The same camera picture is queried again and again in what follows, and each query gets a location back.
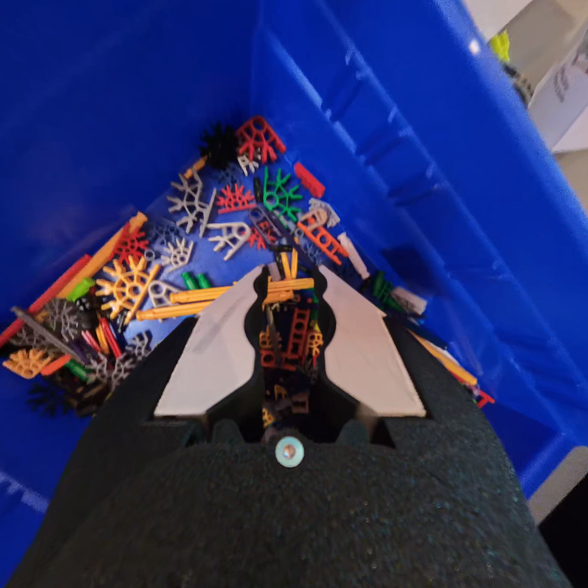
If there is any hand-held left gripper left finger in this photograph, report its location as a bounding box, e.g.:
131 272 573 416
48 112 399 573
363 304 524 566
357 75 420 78
154 264 272 443

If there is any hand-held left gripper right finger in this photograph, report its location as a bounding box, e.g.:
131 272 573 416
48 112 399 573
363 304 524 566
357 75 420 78
312 264 428 443

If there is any long orange rod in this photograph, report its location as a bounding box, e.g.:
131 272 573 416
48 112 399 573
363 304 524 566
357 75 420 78
170 277 318 305
135 300 217 322

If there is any pile of colourful construction pieces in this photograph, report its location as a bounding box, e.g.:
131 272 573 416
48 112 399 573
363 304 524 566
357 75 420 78
0 115 497 442

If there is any blue plastic bin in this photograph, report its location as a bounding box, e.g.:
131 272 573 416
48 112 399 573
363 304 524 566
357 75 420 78
0 0 588 570

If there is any lime green piece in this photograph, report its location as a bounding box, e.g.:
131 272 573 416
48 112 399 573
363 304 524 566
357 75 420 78
489 30 511 62

